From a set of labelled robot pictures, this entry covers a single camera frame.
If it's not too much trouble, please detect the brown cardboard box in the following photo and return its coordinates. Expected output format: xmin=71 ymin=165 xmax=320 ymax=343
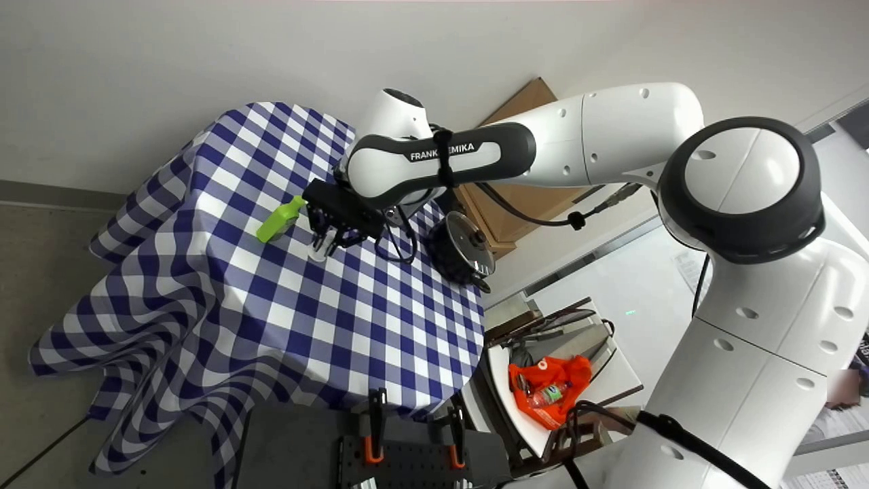
xmin=457 ymin=77 xmax=588 ymax=259

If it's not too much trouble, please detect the black orange clamp stand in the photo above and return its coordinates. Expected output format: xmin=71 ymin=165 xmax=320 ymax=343
xmin=335 ymin=394 xmax=511 ymax=489

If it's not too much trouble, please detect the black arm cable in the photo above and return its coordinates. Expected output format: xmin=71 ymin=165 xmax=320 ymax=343
xmin=470 ymin=180 xmax=636 ymax=234

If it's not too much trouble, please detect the orange plastic bag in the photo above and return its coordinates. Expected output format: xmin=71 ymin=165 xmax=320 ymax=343
xmin=507 ymin=355 xmax=591 ymax=428

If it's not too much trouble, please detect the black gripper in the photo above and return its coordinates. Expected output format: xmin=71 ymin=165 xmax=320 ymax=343
xmin=305 ymin=180 xmax=382 ymax=245

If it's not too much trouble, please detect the blue white checkered tablecloth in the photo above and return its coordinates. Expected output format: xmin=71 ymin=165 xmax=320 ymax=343
xmin=30 ymin=101 xmax=483 ymax=489

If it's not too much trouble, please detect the lime green plastic bottle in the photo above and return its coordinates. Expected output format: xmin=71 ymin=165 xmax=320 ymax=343
xmin=256 ymin=196 xmax=307 ymax=245

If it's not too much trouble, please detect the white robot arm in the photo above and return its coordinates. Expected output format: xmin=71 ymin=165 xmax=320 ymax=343
xmin=305 ymin=82 xmax=869 ymax=489

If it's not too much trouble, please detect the black pot with glass lid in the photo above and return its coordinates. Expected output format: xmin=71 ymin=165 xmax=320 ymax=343
xmin=427 ymin=211 xmax=495 ymax=293

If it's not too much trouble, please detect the white round side table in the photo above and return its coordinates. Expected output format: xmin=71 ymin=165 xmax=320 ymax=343
xmin=489 ymin=309 xmax=643 ymax=456

